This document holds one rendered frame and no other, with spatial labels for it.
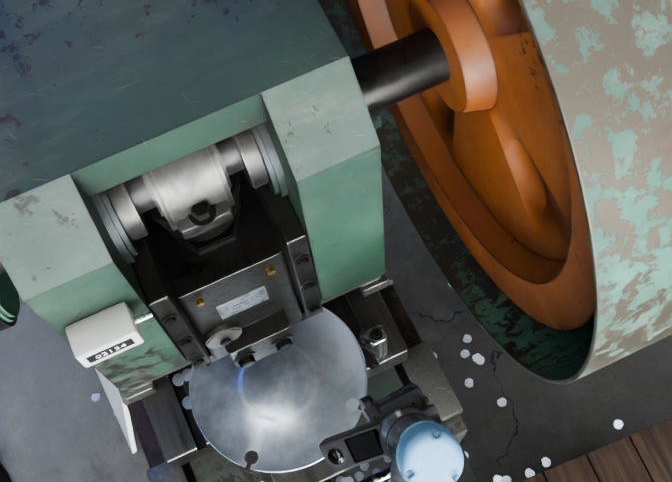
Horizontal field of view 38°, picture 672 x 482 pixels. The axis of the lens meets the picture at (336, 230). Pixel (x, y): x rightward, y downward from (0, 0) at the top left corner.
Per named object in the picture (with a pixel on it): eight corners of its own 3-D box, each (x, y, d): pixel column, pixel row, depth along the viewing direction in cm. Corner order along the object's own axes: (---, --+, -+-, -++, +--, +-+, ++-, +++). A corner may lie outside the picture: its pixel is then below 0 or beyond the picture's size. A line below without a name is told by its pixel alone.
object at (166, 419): (409, 359, 171) (409, 350, 165) (173, 469, 166) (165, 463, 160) (338, 220, 183) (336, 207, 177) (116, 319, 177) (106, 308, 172)
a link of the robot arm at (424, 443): (397, 499, 110) (404, 425, 110) (380, 477, 121) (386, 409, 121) (464, 504, 111) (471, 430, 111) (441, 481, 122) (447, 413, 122)
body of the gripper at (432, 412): (432, 426, 139) (453, 443, 127) (379, 454, 138) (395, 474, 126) (409, 379, 138) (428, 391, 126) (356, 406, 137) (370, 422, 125)
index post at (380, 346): (389, 353, 165) (388, 337, 157) (373, 361, 165) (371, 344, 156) (382, 339, 167) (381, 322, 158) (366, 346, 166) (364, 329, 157)
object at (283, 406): (335, 497, 149) (334, 496, 148) (163, 440, 154) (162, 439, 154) (389, 325, 160) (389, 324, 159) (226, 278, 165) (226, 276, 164)
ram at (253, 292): (315, 344, 148) (296, 275, 121) (225, 385, 146) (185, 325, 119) (271, 249, 154) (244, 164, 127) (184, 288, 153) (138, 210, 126)
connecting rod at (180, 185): (286, 287, 129) (250, 172, 98) (201, 325, 128) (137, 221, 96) (228, 163, 137) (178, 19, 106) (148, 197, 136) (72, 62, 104)
